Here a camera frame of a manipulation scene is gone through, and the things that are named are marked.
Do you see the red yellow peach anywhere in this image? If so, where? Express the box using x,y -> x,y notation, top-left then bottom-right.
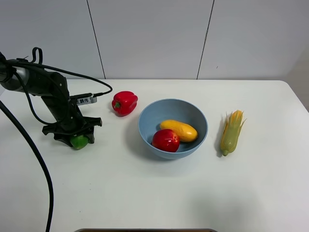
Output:
152,129 -> 180,152

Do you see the green lime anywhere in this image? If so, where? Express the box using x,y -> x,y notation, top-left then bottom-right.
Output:
70,135 -> 89,149

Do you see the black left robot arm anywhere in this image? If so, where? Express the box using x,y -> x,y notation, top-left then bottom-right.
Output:
0,57 -> 102,149

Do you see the green husked corn cob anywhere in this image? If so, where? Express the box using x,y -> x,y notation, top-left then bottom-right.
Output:
220,110 -> 246,156

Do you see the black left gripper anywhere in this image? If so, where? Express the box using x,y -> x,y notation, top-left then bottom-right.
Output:
42,116 -> 102,147

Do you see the left wrist camera with label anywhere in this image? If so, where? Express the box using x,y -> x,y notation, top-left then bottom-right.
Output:
70,93 -> 97,106

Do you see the yellow mango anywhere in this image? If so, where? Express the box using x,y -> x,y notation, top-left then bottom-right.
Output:
160,119 -> 198,142

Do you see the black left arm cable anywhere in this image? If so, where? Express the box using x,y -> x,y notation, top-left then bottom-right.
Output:
0,47 -> 113,232

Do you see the blue plastic bowl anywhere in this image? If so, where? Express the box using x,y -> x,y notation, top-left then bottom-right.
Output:
138,99 -> 209,160

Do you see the red bell pepper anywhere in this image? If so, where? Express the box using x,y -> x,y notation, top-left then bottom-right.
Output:
112,91 -> 138,116

